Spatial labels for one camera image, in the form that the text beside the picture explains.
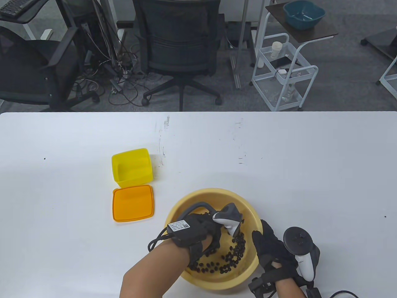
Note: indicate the black armrest office chair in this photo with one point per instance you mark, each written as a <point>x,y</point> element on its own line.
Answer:
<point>31,68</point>

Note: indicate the person's right forearm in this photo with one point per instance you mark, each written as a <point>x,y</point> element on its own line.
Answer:
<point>288,288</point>

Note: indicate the white rolling cart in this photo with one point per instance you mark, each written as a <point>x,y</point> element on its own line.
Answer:
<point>280,79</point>

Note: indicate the silver metal stand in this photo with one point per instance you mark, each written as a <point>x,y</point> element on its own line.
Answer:
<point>243,31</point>

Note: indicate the white paper cup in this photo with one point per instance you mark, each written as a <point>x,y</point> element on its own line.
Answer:
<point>276,49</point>

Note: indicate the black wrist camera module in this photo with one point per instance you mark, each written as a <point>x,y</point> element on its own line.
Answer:
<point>314,291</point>
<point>186,231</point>

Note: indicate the clear plastic bottle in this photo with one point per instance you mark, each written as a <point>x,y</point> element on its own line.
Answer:
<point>289,91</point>

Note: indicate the yellow plastic container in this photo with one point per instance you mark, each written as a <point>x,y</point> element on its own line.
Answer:
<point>133,173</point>

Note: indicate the white charger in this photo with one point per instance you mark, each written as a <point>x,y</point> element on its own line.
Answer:
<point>282,72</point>

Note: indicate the pile of dark coffee beans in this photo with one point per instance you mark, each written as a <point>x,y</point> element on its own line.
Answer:
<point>232,257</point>

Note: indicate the yellow plastic basin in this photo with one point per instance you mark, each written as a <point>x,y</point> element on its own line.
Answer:
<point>214,198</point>

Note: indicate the person's left forearm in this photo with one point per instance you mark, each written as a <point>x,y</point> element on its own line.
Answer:
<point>161,270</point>

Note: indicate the small white bottle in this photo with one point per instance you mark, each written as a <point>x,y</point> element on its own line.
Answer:
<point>260,63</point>

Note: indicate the teal plastic basin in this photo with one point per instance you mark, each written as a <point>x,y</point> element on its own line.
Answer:
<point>305,21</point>

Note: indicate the black mesh office chair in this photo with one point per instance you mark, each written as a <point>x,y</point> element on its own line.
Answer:
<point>180,37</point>

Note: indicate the orange plastic lid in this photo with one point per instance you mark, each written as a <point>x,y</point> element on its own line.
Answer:
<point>131,201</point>

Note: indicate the grey keyboard tray desk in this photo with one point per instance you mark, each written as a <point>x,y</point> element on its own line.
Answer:
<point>29,15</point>

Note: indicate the white metal frame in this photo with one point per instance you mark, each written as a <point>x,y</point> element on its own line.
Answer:
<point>387,73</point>

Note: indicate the black box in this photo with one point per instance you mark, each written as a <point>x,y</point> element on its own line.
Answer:
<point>249,35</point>

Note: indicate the person's left hand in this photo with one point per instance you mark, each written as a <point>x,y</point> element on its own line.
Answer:
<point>215,232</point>

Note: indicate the dark wheeled platform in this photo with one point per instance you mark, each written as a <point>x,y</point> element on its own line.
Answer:
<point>383,42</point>

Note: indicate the black computer tower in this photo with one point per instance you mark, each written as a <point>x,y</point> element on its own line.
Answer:
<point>77,18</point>

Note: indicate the grey white hand controller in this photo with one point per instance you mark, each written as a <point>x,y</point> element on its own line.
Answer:
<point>231,214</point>
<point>297,240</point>

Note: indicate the white utility cart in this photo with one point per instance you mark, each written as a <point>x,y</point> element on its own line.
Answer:
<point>310,34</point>

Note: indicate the black keyboard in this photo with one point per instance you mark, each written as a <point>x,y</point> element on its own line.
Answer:
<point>12,7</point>

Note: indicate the person's right hand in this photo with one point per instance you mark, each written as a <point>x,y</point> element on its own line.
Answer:
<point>269,248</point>

